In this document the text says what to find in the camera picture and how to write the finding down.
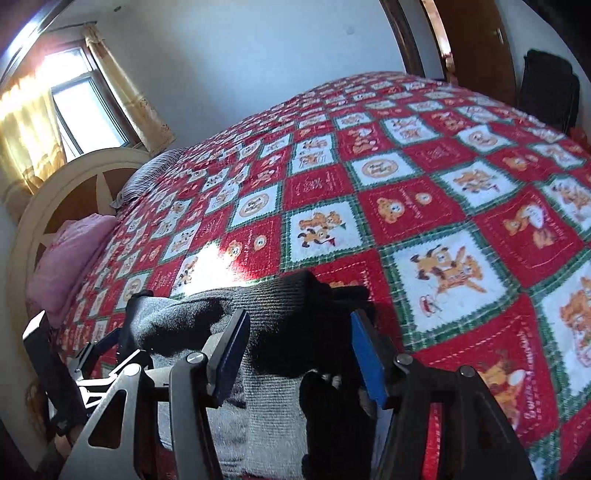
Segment grey striped pillow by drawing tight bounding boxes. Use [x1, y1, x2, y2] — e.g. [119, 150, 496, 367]
[110, 148, 188, 208]

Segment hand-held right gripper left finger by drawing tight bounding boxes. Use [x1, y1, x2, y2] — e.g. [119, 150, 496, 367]
[58, 308, 252, 480]

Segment red checkered printed blanket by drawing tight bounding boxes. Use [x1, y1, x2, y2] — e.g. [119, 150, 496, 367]
[51, 71, 591, 480]

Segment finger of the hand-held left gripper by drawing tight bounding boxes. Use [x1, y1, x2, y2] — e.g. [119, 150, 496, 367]
[76, 348, 155, 403]
[68, 325, 124, 370]

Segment yellow patterned curtain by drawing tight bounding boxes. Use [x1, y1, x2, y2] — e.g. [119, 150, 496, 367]
[0, 69, 68, 195]
[83, 23, 177, 156]

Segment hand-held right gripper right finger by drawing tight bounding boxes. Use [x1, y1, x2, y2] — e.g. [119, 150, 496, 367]
[350, 309, 537, 480]

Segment brown wooden door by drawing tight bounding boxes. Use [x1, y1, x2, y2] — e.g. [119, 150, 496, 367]
[434, 0, 517, 105]

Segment black chair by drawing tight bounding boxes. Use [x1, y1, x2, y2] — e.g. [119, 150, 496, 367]
[519, 48, 581, 133]

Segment pink folded quilt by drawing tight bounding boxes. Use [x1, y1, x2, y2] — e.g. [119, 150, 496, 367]
[27, 215, 119, 328]

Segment brown door frame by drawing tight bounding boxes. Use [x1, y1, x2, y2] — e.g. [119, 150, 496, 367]
[381, 0, 459, 85]

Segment black pants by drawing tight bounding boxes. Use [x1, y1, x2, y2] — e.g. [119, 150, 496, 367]
[124, 271, 394, 480]

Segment window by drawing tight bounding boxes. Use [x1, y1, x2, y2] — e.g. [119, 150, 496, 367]
[45, 39, 140, 162]

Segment cream wooden headboard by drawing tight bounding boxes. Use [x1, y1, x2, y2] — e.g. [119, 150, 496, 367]
[4, 148, 156, 334]

